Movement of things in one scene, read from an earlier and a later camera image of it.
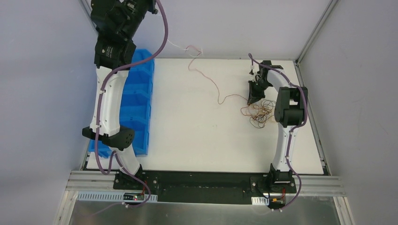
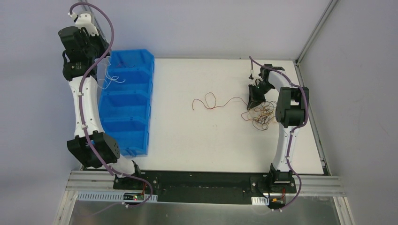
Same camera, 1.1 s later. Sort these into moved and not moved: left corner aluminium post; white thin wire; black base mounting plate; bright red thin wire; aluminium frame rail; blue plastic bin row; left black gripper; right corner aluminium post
Moved: left black gripper; bright red thin wire; white thin wire
Not moved: aluminium frame rail; blue plastic bin row; left corner aluminium post; black base mounting plate; right corner aluminium post
